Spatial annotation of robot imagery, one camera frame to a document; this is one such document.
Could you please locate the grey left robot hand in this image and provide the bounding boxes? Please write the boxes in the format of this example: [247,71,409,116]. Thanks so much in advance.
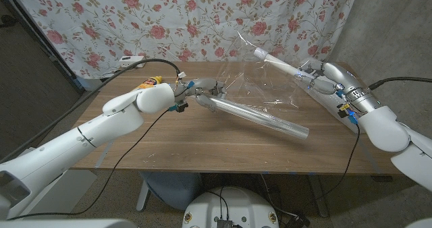
[173,78,228,113]

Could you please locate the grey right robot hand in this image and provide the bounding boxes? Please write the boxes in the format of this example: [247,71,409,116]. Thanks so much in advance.
[298,59,383,115]

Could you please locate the transparent cling film sheet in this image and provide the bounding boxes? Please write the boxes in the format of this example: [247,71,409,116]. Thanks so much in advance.
[215,30,306,111]

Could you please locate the white cylindrical roll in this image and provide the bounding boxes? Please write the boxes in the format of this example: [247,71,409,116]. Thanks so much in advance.
[253,47,317,81]

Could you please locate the bubble wrap roll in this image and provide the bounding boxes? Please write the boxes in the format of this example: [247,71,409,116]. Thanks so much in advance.
[293,57,384,175]

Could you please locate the yellow squeeze bottle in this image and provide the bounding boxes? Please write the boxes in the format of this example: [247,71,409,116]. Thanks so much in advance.
[133,76,163,91]

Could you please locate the floral print backdrop curtain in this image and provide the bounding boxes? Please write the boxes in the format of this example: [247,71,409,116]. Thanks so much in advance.
[8,0,362,80]

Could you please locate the white power strip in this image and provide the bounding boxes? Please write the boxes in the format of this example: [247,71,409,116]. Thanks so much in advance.
[118,55,148,69]

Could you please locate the grey blue bin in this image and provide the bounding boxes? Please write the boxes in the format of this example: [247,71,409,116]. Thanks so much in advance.
[141,172,204,211]

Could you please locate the table leg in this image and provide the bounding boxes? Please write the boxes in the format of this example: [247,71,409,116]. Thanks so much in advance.
[306,175,329,219]
[136,179,151,212]

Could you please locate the white robot torso base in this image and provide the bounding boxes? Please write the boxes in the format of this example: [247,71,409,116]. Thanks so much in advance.
[182,186,281,228]

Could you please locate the white floor mat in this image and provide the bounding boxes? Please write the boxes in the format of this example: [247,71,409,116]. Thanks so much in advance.
[13,147,99,219]

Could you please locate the dark partition panel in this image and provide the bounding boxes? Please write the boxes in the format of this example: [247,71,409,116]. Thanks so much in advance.
[0,0,86,161]

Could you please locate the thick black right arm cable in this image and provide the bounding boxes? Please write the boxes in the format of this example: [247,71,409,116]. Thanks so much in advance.
[367,76,432,91]

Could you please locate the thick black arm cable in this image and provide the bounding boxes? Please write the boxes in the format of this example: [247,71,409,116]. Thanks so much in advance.
[367,76,432,91]
[0,58,182,163]

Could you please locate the black power strip cord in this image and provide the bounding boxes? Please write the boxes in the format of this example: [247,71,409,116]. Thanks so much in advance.
[113,63,138,74]

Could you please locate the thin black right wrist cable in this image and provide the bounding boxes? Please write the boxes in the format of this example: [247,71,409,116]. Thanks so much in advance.
[302,123,361,210]

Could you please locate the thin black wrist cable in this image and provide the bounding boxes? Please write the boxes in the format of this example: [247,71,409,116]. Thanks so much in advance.
[6,109,170,221]
[302,123,361,210]

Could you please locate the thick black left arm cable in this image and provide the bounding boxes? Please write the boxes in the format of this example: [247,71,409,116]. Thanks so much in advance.
[0,58,182,163]

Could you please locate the thin black left wrist cable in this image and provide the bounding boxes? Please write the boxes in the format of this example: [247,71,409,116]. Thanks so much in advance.
[6,109,170,221]

